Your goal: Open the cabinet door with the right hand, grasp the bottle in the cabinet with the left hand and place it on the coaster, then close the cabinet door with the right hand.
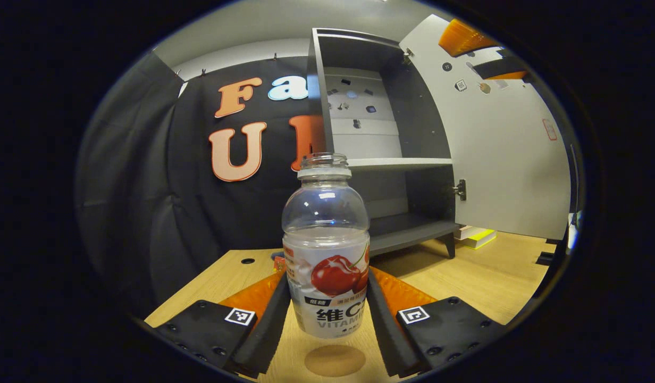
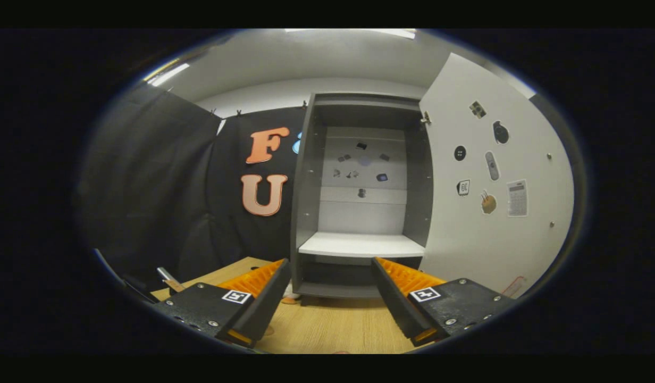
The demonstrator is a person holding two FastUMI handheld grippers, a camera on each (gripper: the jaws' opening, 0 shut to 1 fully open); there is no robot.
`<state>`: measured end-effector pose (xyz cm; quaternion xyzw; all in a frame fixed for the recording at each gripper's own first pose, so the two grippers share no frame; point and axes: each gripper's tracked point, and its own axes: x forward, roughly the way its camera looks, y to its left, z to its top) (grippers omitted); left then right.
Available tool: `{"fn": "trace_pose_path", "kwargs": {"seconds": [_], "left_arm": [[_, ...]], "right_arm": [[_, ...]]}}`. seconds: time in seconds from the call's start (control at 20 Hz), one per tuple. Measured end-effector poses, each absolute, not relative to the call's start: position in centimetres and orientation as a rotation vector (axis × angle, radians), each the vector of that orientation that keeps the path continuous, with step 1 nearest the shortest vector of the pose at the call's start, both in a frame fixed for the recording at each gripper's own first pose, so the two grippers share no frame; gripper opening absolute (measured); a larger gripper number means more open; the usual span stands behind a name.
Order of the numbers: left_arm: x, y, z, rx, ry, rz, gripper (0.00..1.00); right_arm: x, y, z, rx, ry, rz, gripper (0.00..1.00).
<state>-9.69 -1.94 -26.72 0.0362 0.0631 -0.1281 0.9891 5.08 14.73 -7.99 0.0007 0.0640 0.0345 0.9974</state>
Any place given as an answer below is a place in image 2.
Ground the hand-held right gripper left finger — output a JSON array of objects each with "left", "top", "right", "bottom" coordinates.
[{"left": 152, "top": 258, "right": 292, "bottom": 349}]

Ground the white cabinet shelf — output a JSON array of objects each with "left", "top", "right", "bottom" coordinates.
[{"left": 298, "top": 231, "right": 426, "bottom": 259}]

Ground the grey cabinet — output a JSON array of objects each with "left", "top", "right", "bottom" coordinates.
[{"left": 290, "top": 92, "right": 434, "bottom": 299}]

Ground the white cabinet door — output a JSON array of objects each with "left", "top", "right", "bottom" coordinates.
[{"left": 418, "top": 52, "right": 575, "bottom": 299}]

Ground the narrow ceiling light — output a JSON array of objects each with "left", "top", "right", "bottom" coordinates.
[{"left": 144, "top": 57, "right": 191, "bottom": 87}]

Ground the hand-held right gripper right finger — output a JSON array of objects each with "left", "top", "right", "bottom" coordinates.
[{"left": 371, "top": 257, "right": 517, "bottom": 347}]

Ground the black backdrop cloth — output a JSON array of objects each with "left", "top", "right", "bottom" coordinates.
[{"left": 78, "top": 84, "right": 578, "bottom": 290}]

